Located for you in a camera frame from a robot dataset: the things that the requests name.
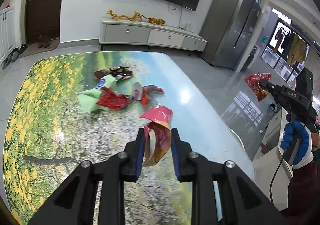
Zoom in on large red snack bag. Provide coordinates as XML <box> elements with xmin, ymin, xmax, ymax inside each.
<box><xmin>244</xmin><ymin>73</ymin><xmax>272</xmax><ymax>103</ymax></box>

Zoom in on red yellow snack packet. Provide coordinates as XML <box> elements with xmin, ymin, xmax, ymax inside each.
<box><xmin>139</xmin><ymin>105</ymin><xmax>173</xmax><ymax>167</ymax></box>

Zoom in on white red snack packet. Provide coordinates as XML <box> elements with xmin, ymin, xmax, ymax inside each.
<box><xmin>129</xmin><ymin>82</ymin><xmax>164</xmax><ymax>107</ymax></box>

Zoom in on right forearm dark red sleeve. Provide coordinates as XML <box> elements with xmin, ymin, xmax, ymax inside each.
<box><xmin>281</xmin><ymin>161</ymin><xmax>319</xmax><ymax>224</ymax></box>

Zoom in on right hand blue white glove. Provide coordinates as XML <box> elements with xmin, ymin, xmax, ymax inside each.
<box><xmin>280</xmin><ymin>120</ymin><xmax>313</xmax><ymax>170</ymax></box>

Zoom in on hanging clothes on balcony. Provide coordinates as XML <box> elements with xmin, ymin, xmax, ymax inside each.
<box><xmin>272</xmin><ymin>27</ymin><xmax>308</xmax><ymax>66</ymax></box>

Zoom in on landscape print table mat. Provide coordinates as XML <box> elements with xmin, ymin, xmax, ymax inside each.
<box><xmin>1</xmin><ymin>51</ymin><xmax>254</xmax><ymax>224</ymax></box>

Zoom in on light green paper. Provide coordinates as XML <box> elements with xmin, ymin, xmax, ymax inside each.
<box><xmin>77</xmin><ymin>75</ymin><xmax>117</xmax><ymax>113</ymax></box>

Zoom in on grey refrigerator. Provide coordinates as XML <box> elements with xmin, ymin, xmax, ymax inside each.
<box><xmin>200</xmin><ymin>0</ymin><xmax>261</xmax><ymax>71</ymax></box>

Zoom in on crumpled red wrapper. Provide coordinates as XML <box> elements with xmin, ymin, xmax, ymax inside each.
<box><xmin>96</xmin><ymin>87</ymin><xmax>130</xmax><ymax>109</ymax></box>

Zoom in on dark brown snack wrapper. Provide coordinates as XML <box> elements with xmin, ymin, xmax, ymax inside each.
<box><xmin>94</xmin><ymin>66</ymin><xmax>133</xmax><ymax>81</ymax></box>

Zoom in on grey slippers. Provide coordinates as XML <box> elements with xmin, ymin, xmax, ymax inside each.
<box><xmin>2</xmin><ymin>44</ymin><xmax>27</xmax><ymax>69</ymax></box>

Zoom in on brown door mat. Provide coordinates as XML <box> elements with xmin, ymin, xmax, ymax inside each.
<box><xmin>19</xmin><ymin>38</ymin><xmax>60</xmax><ymax>57</ymax></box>

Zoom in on pair of brown shoes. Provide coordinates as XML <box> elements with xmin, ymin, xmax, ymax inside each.
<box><xmin>37</xmin><ymin>35</ymin><xmax>51</xmax><ymax>49</ymax></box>

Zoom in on golden dragon ornament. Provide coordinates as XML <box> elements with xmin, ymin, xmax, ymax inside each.
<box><xmin>106</xmin><ymin>10</ymin><xmax>165</xmax><ymax>26</ymax></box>

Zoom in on white TV cabinet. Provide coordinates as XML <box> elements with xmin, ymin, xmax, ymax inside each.
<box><xmin>99</xmin><ymin>18</ymin><xmax>207</xmax><ymax>52</ymax></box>

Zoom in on white shoe cabinet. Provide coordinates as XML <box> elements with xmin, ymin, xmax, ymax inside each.
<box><xmin>0</xmin><ymin>7</ymin><xmax>15</xmax><ymax>63</ymax></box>

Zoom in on dark brown entrance door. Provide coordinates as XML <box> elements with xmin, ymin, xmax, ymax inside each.
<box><xmin>25</xmin><ymin>0</ymin><xmax>62</xmax><ymax>44</ymax></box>

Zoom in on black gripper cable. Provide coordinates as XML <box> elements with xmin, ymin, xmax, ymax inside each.
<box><xmin>269</xmin><ymin>124</ymin><xmax>307</xmax><ymax>203</ymax></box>

